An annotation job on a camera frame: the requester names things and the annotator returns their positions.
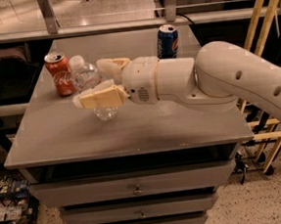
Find yellow wooden rack frame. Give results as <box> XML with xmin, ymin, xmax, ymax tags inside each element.
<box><xmin>244</xmin><ymin>0</ymin><xmax>281</xmax><ymax>175</ymax></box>

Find black power cable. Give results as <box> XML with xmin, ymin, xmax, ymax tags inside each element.
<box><xmin>176</xmin><ymin>11</ymin><xmax>202</xmax><ymax>46</ymax></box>

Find blue Pepsi can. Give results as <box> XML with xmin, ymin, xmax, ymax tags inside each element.
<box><xmin>157</xmin><ymin>24</ymin><xmax>178</xmax><ymax>59</ymax></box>

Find grey drawer cabinet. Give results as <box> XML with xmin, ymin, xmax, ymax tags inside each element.
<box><xmin>0</xmin><ymin>20</ymin><xmax>263</xmax><ymax>224</ymax></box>

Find metal window frame rail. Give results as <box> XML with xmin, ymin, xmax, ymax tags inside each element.
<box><xmin>0</xmin><ymin>0</ymin><xmax>281</xmax><ymax>45</ymax></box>

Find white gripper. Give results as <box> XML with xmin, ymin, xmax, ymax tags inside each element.
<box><xmin>72</xmin><ymin>56</ymin><xmax>159</xmax><ymax>110</ymax></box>

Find top grey drawer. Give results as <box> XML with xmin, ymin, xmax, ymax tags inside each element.
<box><xmin>30</xmin><ymin>159</ymin><xmax>235</xmax><ymax>207</ymax></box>

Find black crate of items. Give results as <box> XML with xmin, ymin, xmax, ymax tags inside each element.
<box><xmin>0</xmin><ymin>177</ymin><xmax>39</xmax><ymax>224</ymax></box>

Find middle grey drawer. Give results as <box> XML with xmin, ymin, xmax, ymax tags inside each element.
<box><xmin>61</xmin><ymin>193</ymin><xmax>217</xmax><ymax>224</ymax></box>

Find clear plastic water bottle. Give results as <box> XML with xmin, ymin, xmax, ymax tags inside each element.
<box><xmin>69</xmin><ymin>56</ymin><xmax>118</xmax><ymax>121</ymax></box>

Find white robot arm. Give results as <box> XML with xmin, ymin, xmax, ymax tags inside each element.
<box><xmin>72</xmin><ymin>41</ymin><xmax>281</xmax><ymax>121</ymax></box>

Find dark chair at left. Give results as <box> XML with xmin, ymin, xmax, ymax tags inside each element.
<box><xmin>0</xmin><ymin>45</ymin><xmax>40</xmax><ymax>106</ymax></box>

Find red Coca-Cola can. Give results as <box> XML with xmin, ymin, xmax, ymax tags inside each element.
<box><xmin>44</xmin><ymin>52</ymin><xmax>75</xmax><ymax>97</ymax></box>

